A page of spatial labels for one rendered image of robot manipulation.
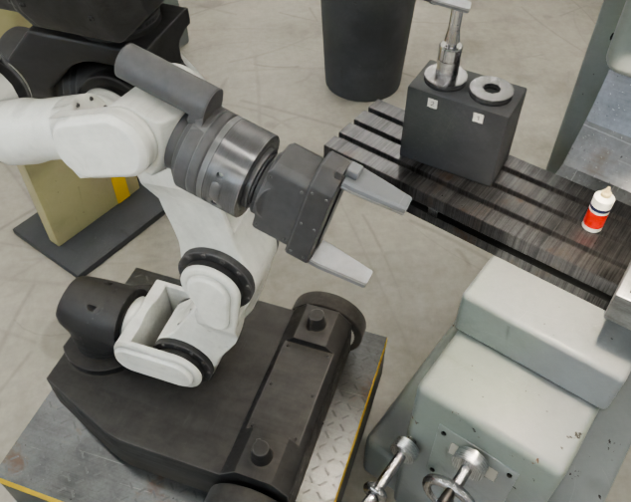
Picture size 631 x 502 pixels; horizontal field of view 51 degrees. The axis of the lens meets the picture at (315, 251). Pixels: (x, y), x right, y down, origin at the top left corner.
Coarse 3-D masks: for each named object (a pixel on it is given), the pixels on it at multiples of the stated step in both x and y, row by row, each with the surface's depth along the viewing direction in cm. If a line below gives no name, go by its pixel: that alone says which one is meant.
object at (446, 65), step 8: (440, 56) 133; (448, 56) 132; (456, 56) 132; (440, 64) 134; (448, 64) 133; (456, 64) 133; (440, 72) 135; (448, 72) 134; (456, 72) 135; (448, 80) 136
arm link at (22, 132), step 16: (0, 64) 75; (0, 80) 74; (16, 80) 76; (0, 96) 74; (16, 96) 76; (64, 96) 68; (0, 112) 69; (16, 112) 69; (32, 112) 67; (48, 112) 66; (0, 128) 69; (16, 128) 68; (32, 128) 67; (48, 128) 66; (0, 144) 70; (16, 144) 69; (32, 144) 68; (48, 144) 67; (0, 160) 72; (16, 160) 71; (32, 160) 71; (48, 160) 72
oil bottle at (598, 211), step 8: (600, 192) 130; (608, 192) 128; (592, 200) 130; (600, 200) 129; (608, 200) 128; (592, 208) 131; (600, 208) 129; (608, 208) 129; (584, 216) 135; (592, 216) 132; (600, 216) 131; (584, 224) 134; (592, 224) 133; (600, 224) 132; (592, 232) 134
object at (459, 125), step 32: (416, 96) 137; (448, 96) 134; (480, 96) 132; (512, 96) 132; (416, 128) 143; (448, 128) 139; (480, 128) 135; (512, 128) 139; (416, 160) 149; (448, 160) 144; (480, 160) 140
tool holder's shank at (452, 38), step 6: (456, 12) 126; (462, 12) 126; (450, 18) 128; (456, 18) 127; (450, 24) 128; (456, 24) 128; (450, 30) 129; (456, 30) 129; (450, 36) 130; (456, 36) 129; (450, 42) 130; (456, 42) 130
